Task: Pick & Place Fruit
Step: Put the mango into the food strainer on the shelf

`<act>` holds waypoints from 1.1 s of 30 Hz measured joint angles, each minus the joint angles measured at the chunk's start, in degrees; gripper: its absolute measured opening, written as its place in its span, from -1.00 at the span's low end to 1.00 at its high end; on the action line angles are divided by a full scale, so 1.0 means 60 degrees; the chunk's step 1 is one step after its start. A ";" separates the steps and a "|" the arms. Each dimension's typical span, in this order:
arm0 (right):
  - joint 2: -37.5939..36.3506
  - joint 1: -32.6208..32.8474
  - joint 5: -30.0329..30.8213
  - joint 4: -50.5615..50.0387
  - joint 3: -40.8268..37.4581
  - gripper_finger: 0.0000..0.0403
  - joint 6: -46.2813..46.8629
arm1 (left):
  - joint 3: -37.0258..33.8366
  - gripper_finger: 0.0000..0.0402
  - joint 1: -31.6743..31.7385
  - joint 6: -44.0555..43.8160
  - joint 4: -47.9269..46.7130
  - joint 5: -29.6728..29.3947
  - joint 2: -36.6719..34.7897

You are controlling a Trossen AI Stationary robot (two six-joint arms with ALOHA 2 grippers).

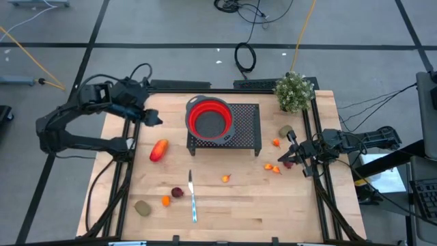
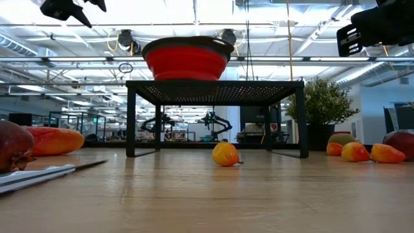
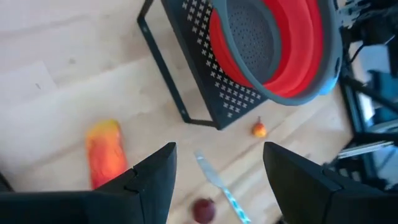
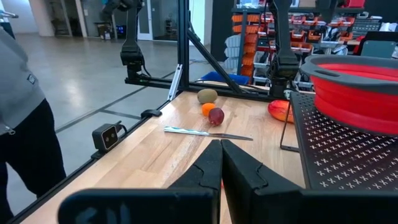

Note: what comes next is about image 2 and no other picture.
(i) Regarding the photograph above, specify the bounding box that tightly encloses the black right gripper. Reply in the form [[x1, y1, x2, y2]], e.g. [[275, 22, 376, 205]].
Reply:
[[336, 0, 414, 58]]

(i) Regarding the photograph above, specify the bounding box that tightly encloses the red collapsible bowl grey rim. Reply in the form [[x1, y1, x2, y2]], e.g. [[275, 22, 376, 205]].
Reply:
[[141, 35, 235, 82]]

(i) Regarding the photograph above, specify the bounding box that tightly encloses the green mango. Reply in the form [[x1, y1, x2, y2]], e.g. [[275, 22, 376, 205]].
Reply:
[[327, 132, 356, 147]]

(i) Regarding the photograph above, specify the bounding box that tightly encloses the dark red pomegranate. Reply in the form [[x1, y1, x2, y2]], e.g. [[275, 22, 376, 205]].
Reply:
[[0, 120, 37, 173], [382, 130, 414, 162]]

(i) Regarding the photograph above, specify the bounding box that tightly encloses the small orange red fruit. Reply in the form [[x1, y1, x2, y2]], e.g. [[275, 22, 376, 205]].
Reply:
[[325, 142, 344, 157]]

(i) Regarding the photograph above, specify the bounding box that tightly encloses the red orange mango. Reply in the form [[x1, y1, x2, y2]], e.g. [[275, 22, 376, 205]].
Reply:
[[24, 126, 85, 157]]

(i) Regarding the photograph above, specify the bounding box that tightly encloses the dark panel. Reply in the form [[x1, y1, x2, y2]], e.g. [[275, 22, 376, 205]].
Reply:
[[384, 105, 414, 131]]

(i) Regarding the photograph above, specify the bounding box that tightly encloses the green potted plant black pot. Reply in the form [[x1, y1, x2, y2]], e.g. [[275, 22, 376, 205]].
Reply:
[[285, 76, 360, 152]]

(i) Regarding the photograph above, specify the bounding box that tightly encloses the small black monitor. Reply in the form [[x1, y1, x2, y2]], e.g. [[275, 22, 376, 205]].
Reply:
[[8, 113, 33, 126]]

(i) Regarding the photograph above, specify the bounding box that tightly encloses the orange pointed toy pear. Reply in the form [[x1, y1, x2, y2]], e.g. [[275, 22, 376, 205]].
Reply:
[[371, 143, 407, 164]]

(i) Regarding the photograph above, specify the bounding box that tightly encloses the red yellow toy pear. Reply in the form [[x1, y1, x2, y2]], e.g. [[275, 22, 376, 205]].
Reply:
[[341, 141, 371, 162]]

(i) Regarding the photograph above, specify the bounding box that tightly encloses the black mesh metal rack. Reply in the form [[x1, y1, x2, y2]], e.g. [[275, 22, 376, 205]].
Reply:
[[125, 80, 310, 159]]

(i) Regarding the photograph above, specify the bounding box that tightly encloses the yellow orange toy pear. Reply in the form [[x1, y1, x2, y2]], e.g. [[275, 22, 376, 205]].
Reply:
[[212, 142, 243, 168]]

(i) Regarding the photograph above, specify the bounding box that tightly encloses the black ceiling cord reel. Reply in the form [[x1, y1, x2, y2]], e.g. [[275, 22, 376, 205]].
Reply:
[[221, 28, 238, 46], [117, 28, 142, 56]]

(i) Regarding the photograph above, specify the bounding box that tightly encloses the yellow cable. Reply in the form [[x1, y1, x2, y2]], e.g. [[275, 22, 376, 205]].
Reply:
[[285, 0, 294, 82]]

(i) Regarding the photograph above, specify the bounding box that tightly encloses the black hanging cable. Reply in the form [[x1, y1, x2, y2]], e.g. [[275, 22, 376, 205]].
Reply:
[[245, 0, 255, 82]]

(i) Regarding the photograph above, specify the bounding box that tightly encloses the knife with teal white handle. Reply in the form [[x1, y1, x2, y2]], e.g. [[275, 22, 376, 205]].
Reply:
[[0, 159, 109, 195]]

